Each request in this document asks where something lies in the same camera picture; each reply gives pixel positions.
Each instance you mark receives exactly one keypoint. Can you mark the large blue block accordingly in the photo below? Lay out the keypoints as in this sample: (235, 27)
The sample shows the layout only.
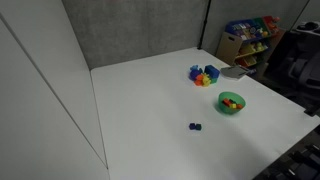
(212, 71)

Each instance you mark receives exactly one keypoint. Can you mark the black table clamp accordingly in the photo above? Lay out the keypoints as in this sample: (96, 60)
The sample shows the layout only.
(311, 111)

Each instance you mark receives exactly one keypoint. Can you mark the green toy piece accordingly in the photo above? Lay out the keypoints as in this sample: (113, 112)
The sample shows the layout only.
(214, 80)

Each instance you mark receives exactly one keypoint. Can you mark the small green block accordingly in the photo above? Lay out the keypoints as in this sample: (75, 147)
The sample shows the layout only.
(198, 127)

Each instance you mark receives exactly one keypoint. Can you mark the green plastic bowl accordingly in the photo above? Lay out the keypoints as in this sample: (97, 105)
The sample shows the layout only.
(229, 112)

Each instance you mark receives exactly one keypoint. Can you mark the cardboard box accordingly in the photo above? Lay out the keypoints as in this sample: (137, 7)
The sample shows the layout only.
(228, 46)

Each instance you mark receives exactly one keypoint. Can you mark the small yellow block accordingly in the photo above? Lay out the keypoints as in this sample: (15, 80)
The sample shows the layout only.
(234, 106)

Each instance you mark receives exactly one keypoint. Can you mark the black vertical pole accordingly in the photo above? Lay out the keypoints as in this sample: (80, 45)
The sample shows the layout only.
(204, 25)

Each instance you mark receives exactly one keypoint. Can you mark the yellow toy piece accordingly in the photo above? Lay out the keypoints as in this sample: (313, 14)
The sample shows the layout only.
(206, 81)

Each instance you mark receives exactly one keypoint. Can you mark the small red block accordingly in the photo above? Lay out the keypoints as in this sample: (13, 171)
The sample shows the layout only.
(226, 102)

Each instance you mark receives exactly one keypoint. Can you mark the small orange block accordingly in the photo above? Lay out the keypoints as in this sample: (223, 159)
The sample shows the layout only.
(239, 106)

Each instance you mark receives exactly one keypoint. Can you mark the orange toy piece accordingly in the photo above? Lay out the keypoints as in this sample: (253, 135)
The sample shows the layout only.
(199, 80)

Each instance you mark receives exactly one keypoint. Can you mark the toy shelf with coloured bins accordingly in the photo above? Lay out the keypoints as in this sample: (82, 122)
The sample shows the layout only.
(256, 36)

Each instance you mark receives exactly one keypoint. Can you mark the black equipment rack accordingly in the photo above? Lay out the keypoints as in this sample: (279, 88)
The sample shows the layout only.
(293, 160)

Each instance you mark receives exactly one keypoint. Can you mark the black office chair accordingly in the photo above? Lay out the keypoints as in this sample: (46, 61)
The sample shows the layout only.
(296, 66)

